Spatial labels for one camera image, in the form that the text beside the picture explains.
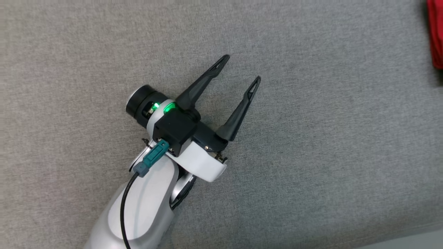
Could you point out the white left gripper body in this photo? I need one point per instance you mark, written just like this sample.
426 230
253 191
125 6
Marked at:
204 166

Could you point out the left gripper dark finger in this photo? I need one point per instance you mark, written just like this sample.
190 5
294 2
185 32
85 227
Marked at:
235 119
197 88

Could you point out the red white basketball jersey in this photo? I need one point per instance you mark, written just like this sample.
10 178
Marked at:
436 34

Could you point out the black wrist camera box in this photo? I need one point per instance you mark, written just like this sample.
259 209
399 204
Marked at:
174 131

